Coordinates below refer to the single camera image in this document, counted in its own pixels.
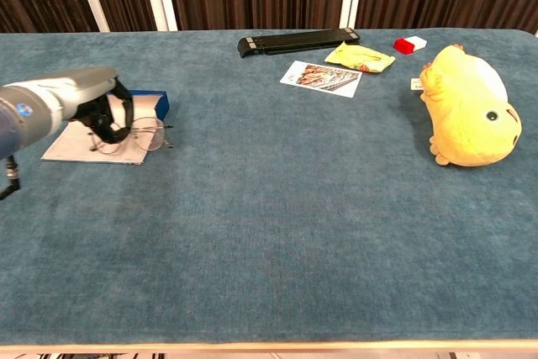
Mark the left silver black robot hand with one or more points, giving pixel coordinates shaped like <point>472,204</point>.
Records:
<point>90,83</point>

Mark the blue glasses case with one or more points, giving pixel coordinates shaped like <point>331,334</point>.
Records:
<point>161,102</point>

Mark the eyeglasses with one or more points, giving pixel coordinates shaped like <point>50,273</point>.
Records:
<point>153,140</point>

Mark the red and white small box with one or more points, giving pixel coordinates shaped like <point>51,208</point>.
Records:
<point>405,45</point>

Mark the black folding stand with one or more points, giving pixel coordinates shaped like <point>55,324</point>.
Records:
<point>294,41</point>

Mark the white photo card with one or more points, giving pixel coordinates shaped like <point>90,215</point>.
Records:
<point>321,78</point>

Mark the blue table cloth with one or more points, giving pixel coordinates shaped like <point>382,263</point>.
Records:
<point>269,241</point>

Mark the yellow snack packet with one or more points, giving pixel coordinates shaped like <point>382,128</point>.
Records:
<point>359,58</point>

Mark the yellow chick plush toy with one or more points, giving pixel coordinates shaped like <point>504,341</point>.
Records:
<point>466,111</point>

